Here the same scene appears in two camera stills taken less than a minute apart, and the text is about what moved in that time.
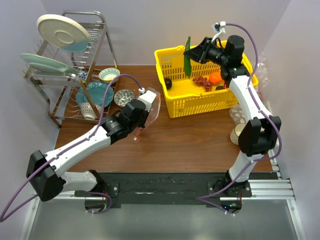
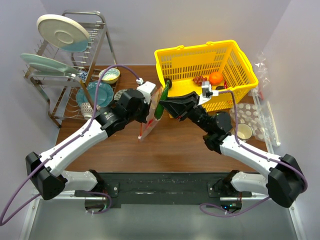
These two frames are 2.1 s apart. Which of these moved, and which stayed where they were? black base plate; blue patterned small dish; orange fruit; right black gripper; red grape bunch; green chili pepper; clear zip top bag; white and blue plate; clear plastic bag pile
Moved: right black gripper; clear zip top bag; green chili pepper
Stayed: clear plastic bag pile; orange fruit; white and blue plate; blue patterned small dish; red grape bunch; black base plate
